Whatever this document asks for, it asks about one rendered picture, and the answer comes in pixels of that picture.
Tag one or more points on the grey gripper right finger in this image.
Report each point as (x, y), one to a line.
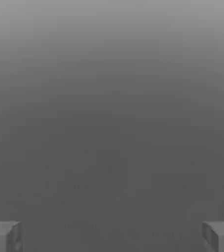
(222, 236)

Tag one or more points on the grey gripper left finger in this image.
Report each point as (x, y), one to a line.
(2, 236)

